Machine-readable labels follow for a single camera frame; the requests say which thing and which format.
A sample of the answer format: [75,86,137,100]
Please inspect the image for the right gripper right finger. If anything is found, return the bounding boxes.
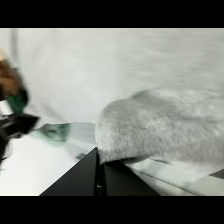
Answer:
[102,159,162,197]

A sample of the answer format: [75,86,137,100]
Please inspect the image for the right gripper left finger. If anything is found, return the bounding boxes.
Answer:
[39,147,100,197]

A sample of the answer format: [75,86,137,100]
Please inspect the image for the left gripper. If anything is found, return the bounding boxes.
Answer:
[0,113,41,140]

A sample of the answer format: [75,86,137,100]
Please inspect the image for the grey T-shirt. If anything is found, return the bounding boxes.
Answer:
[9,28,224,165]

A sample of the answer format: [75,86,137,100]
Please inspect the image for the dark green garment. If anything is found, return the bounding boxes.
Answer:
[6,89,31,115]

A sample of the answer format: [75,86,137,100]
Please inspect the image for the brown garment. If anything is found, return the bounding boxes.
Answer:
[0,49,28,101]

